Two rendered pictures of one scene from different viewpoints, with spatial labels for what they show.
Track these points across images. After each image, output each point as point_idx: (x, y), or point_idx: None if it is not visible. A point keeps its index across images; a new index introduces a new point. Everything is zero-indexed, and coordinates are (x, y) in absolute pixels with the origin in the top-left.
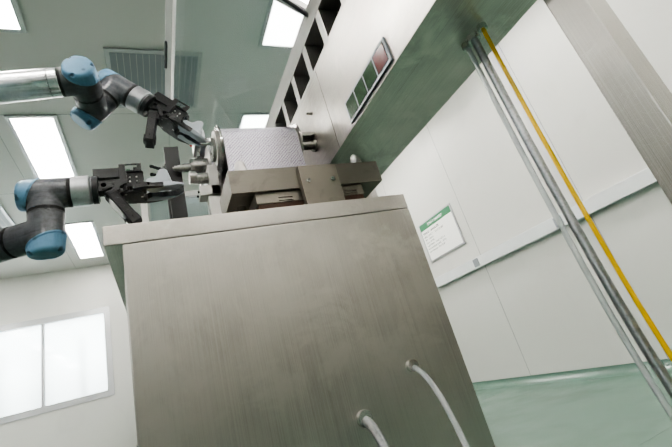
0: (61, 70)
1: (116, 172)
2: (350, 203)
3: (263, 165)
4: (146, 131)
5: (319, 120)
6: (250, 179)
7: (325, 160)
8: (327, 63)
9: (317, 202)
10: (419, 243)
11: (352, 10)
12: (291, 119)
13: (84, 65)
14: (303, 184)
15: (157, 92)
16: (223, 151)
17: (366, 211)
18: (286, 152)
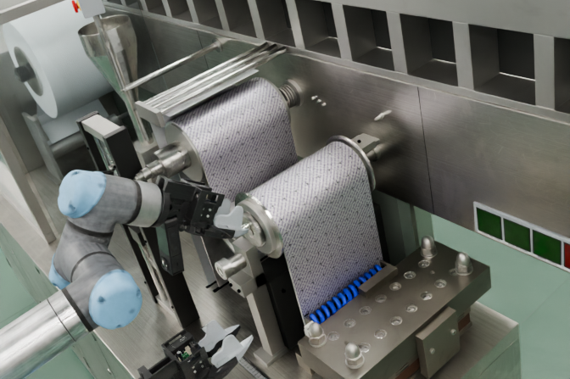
0: (93, 320)
1: (174, 367)
2: (473, 370)
3: (329, 248)
4: (172, 262)
5: (399, 142)
6: (373, 377)
7: (392, 188)
8: (455, 119)
9: (436, 369)
10: (519, 368)
11: (558, 150)
12: (306, 35)
13: (131, 303)
14: (426, 358)
15: (168, 183)
16: (282, 253)
17: (485, 368)
18: (354, 213)
